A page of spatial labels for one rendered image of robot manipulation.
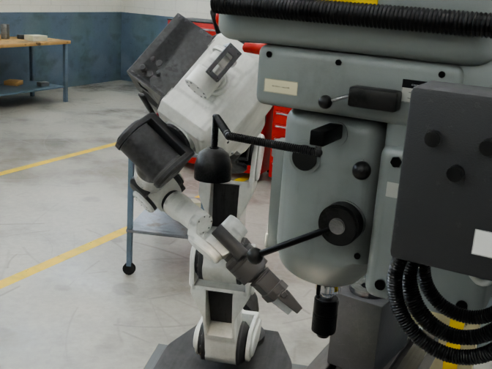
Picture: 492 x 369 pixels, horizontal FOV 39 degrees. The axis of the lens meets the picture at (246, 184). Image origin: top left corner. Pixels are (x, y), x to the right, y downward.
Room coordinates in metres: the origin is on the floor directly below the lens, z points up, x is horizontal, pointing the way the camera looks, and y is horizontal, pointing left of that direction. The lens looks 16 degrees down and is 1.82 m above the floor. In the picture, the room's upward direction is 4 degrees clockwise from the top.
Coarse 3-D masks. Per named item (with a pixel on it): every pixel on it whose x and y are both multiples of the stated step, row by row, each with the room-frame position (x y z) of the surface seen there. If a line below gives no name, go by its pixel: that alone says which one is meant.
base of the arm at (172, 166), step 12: (144, 120) 1.61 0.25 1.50; (156, 120) 1.63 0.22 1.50; (132, 132) 1.57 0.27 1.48; (156, 132) 1.63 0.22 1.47; (168, 132) 1.62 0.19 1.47; (120, 144) 1.57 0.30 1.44; (168, 144) 1.62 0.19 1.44; (180, 144) 1.61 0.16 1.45; (180, 156) 1.60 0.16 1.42; (192, 156) 1.62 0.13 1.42; (168, 168) 1.55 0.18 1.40; (180, 168) 1.62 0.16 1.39; (156, 180) 1.55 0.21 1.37; (168, 180) 1.61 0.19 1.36
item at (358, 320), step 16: (352, 288) 1.50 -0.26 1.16; (352, 304) 1.47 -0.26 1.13; (368, 304) 1.45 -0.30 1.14; (384, 304) 1.45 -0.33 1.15; (352, 320) 1.47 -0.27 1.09; (368, 320) 1.44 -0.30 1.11; (384, 320) 1.45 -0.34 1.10; (336, 336) 1.48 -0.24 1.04; (352, 336) 1.46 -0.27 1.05; (368, 336) 1.44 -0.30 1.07; (384, 336) 1.47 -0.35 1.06; (400, 336) 1.57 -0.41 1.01; (336, 352) 1.48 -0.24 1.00; (352, 352) 1.46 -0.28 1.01; (368, 352) 1.44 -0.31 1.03; (384, 352) 1.48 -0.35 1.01; (352, 368) 1.46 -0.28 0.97; (368, 368) 1.44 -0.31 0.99
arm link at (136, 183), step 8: (136, 176) 1.70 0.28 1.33; (136, 184) 1.77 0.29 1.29; (144, 184) 1.70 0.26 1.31; (152, 184) 1.68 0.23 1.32; (136, 192) 1.80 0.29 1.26; (144, 192) 1.76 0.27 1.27; (152, 192) 1.77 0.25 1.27; (136, 200) 1.83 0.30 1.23; (144, 200) 1.78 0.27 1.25; (144, 208) 1.83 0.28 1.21; (152, 208) 1.79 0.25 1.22
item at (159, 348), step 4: (160, 344) 2.52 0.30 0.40; (164, 344) 2.52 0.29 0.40; (156, 348) 2.48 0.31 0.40; (160, 348) 2.49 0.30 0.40; (164, 348) 2.49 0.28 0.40; (156, 352) 2.46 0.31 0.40; (160, 352) 2.46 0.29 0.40; (152, 356) 2.43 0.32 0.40; (156, 356) 2.43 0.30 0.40; (148, 360) 2.39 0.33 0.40; (152, 360) 2.39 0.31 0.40; (156, 360) 2.40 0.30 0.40; (148, 364) 2.36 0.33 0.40; (152, 364) 2.37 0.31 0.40; (292, 364) 2.44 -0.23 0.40; (296, 364) 2.44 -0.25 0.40; (144, 368) 2.33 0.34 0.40; (148, 368) 2.33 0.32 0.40; (152, 368) 2.34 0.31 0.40; (292, 368) 2.40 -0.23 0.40; (296, 368) 2.41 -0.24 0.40; (300, 368) 2.41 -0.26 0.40; (304, 368) 2.41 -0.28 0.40
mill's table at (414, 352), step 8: (432, 336) 1.67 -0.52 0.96; (328, 344) 1.59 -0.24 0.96; (408, 344) 1.66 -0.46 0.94; (320, 352) 1.54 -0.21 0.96; (400, 352) 1.58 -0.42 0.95; (408, 352) 1.57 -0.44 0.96; (416, 352) 1.58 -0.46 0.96; (424, 352) 1.58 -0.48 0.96; (320, 360) 1.50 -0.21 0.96; (392, 360) 1.53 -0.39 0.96; (400, 360) 1.57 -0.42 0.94; (408, 360) 1.53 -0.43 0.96; (416, 360) 1.54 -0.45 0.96; (424, 360) 1.56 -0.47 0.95; (432, 360) 1.66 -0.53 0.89; (312, 368) 1.46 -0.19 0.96; (320, 368) 1.47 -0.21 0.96; (328, 368) 1.48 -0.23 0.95; (336, 368) 1.47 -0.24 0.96; (384, 368) 1.49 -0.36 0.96; (392, 368) 1.53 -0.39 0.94; (400, 368) 1.49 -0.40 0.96; (408, 368) 1.49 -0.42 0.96; (416, 368) 1.50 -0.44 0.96; (424, 368) 1.57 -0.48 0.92
